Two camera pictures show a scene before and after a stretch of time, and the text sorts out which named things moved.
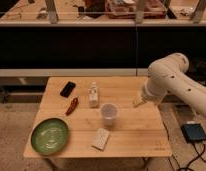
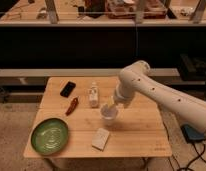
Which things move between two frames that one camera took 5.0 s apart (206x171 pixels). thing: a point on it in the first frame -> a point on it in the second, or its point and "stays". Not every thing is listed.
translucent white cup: [108, 112] stays
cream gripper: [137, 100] -> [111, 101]
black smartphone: [67, 89] stays
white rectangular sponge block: [100, 139] stays
